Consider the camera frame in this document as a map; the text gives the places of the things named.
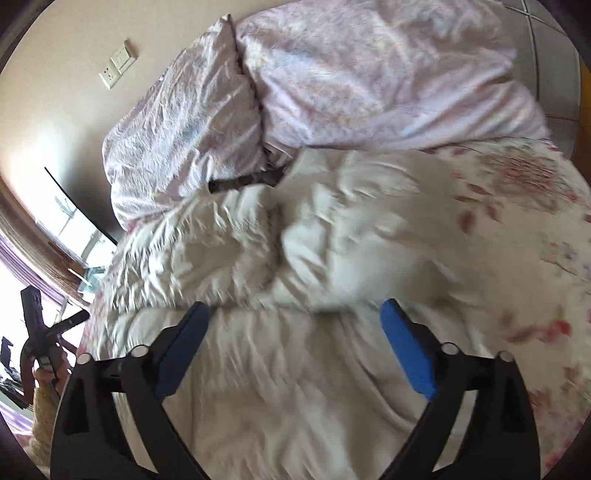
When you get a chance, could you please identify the white wall socket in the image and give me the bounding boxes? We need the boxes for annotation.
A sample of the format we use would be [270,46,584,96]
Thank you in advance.
[99,65,122,90]

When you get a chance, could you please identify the window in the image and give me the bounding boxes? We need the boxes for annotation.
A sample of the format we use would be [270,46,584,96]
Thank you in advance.
[0,258,61,356]

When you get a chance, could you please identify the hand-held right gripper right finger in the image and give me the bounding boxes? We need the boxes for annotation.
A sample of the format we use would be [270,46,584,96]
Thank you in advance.
[379,298,542,480]

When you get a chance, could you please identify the black flat screen television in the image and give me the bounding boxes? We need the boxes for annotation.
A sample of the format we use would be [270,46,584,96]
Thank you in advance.
[44,166,119,274]

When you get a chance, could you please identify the white puffer jacket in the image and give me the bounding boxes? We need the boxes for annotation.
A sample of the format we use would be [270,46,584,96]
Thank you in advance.
[92,148,513,480]

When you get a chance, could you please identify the pale pink crinkled pillow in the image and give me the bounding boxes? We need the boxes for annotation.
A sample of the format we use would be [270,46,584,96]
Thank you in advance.
[102,14,269,232]

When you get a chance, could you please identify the person's left hand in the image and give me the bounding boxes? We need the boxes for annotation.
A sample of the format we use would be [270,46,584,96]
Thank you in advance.
[33,353,71,386]

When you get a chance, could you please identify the dark cloth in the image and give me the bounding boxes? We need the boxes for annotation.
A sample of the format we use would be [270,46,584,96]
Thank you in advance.
[208,167,288,193]

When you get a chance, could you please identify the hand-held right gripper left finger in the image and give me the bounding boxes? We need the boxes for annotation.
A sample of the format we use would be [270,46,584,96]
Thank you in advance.
[51,301,211,480]

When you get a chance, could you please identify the pale pink folded duvet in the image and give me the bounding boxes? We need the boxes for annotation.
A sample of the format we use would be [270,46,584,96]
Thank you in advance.
[235,0,551,154]

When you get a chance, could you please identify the white wall light switch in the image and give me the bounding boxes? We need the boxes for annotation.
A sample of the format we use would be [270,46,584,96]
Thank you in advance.
[111,39,138,75]

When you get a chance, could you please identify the floral bed sheet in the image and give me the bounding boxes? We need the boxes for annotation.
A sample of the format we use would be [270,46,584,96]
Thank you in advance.
[76,137,591,476]

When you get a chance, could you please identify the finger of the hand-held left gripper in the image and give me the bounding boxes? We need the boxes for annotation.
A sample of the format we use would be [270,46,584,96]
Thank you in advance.
[46,309,90,343]

